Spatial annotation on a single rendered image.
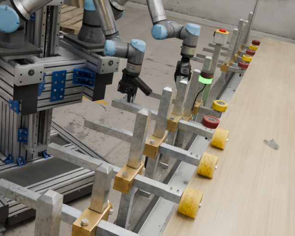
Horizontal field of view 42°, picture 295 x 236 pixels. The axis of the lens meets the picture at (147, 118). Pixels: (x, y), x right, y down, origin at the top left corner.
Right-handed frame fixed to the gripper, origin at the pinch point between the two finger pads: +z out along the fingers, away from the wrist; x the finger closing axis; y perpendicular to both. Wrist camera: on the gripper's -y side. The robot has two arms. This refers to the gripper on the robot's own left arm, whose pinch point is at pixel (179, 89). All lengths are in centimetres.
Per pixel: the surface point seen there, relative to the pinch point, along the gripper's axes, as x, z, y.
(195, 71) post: -2.3, -18.6, -23.1
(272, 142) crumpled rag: -39, 0, -47
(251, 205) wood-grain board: -18, 1, -94
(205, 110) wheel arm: -15.7, 7.4, -5.4
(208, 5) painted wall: -133, 51, 745
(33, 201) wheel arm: 48, -4, -115
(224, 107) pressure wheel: -23.9, 1.8, -10.1
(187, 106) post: -2.4, -0.2, -23.2
